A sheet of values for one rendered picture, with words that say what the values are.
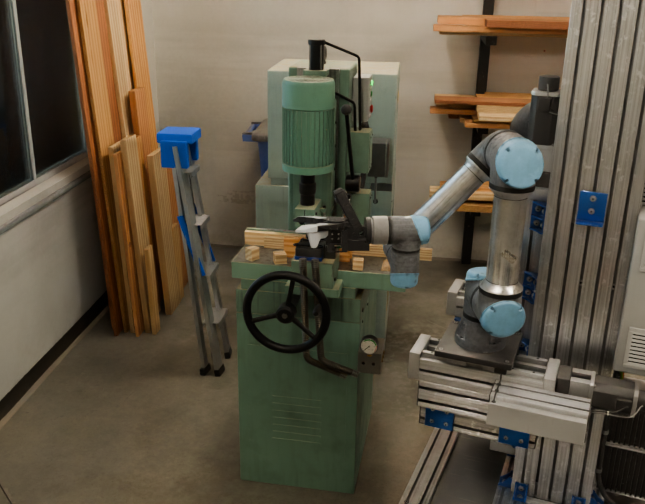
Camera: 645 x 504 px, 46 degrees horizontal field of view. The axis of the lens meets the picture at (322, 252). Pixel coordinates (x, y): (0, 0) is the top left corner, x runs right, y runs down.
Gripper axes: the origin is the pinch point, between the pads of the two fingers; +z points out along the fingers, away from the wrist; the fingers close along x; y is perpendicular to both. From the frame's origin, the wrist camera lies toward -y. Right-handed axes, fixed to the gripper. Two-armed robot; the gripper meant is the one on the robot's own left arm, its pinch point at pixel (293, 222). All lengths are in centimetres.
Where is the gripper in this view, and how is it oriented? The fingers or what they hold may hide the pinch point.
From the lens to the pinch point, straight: 197.9
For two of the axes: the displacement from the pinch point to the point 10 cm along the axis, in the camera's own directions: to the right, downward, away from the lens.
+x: -0.7, -2.2, 9.7
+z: -10.0, 0.1, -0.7
